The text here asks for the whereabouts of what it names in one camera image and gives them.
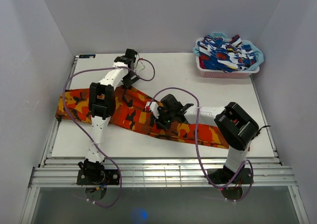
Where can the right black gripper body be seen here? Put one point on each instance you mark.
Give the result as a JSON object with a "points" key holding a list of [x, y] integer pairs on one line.
{"points": [[165, 119]]}

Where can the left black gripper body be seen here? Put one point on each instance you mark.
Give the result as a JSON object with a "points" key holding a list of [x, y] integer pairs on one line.
{"points": [[126, 80]]}

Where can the orange camouflage trousers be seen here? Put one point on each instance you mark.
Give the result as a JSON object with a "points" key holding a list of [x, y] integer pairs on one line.
{"points": [[130, 114]]}

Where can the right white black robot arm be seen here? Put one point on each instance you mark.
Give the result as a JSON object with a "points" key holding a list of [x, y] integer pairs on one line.
{"points": [[235, 125]]}

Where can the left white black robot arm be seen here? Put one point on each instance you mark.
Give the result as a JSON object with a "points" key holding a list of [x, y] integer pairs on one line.
{"points": [[102, 106]]}

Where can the blue label sticker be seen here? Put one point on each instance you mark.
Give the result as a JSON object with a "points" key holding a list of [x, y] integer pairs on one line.
{"points": [[87, 56]]}

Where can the pink plastic laundry basket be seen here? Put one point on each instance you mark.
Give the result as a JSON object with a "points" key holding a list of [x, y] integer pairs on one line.
{"points": [[221, 73]]}

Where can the blue white red patterned garment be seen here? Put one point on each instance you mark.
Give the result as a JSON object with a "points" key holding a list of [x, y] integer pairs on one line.
{"points": [[223, 54]]}

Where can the light blue garment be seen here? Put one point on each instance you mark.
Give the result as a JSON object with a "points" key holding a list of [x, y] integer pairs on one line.
{"points": [[258, 55]]}

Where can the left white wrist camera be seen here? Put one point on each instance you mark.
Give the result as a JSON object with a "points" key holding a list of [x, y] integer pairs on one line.
{"points": [[139, 66]]}

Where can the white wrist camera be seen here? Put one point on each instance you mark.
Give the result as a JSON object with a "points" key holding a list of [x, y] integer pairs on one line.
{"points": [[153, 108], [139, 66]]}

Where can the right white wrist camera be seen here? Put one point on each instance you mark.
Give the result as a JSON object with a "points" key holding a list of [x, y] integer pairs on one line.
{"points": [[153, 108]]}

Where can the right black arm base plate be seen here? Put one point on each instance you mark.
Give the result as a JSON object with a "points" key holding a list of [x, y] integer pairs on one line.
{"points": [[222, 176]]}

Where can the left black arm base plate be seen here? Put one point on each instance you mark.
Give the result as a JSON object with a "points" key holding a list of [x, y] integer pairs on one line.
{"points": [[107, 176]]}

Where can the aluminium frame rail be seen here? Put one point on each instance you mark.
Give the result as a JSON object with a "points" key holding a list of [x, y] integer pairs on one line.
{"points": [[159, 173]]}

